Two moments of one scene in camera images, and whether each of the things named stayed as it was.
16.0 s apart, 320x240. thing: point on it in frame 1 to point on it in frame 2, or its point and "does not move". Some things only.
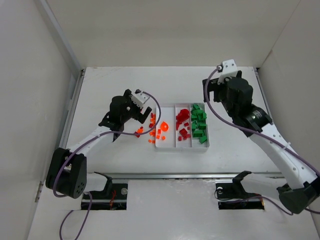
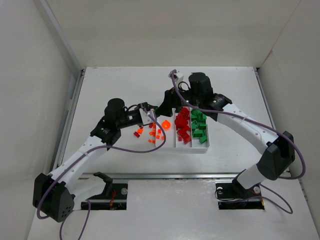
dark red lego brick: [137, 135] does not move
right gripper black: [216, 88] to [169, 101]
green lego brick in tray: [202, 139] does not move
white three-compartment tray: [182, 127] does not move
